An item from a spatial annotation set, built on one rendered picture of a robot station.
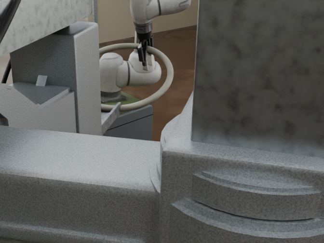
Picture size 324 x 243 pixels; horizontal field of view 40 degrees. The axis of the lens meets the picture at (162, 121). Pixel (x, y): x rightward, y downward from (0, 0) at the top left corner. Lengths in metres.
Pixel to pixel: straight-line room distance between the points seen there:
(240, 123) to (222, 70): 0.08
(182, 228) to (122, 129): 2.07
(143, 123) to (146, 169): 2.07
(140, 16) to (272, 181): 1.60
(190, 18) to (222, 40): 8.62
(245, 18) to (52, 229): 0.45
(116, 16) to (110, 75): 5.20
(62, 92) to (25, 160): 0.58
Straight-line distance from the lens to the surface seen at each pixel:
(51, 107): 1.24
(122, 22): 7.94
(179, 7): 2.15
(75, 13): 1.32
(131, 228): 0.72
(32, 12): 1.10
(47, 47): 1.36
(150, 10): 2.11
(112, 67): 2.66
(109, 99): 2.71
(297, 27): 0.56
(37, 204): 0.75
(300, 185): 0.60
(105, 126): 1.79
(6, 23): 0.97
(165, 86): 2.02
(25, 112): 1.12
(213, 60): 0.58
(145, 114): 2.78
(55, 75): 1.38
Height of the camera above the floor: 1.83
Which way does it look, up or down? 24 degrees down
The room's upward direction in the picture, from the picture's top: 2 degrees clockwise
